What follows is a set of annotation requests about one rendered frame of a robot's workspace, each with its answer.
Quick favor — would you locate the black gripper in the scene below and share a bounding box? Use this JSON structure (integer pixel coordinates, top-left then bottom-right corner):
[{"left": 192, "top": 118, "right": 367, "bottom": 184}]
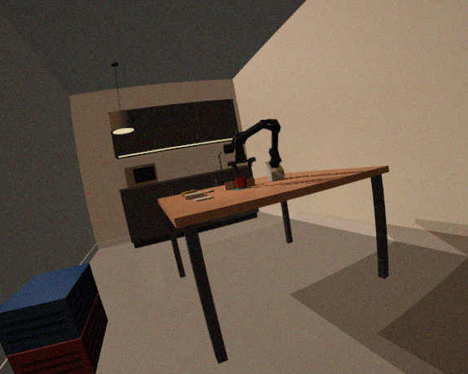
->
[{"left": 227, "top": 150, "right": 256, "bottom": 175}]

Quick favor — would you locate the dark red cup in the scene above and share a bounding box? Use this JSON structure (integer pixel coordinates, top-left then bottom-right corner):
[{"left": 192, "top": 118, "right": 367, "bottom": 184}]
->
[{"left": 236, "top": 177, "right": 247, "bottom": 189}]

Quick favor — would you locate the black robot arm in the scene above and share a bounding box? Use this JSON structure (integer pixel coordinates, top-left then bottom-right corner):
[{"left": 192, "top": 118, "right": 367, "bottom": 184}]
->
[{"left": 223, "top": 119, "right": 282, "bottom": 168}]

